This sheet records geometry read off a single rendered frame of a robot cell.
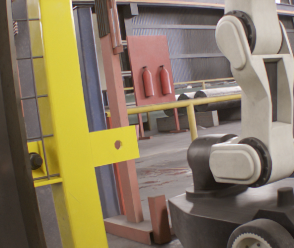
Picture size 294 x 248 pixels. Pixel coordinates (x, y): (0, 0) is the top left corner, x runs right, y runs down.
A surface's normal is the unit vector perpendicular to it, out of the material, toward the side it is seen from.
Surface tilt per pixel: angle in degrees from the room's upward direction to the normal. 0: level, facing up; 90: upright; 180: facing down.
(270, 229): 24
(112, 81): 90
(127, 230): 90
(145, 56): 90
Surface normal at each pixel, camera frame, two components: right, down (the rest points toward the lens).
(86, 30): 0.58, -0.07
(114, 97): -0.80, 0.14
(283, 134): 0.52, 0.14
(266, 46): 0.49, 0.54
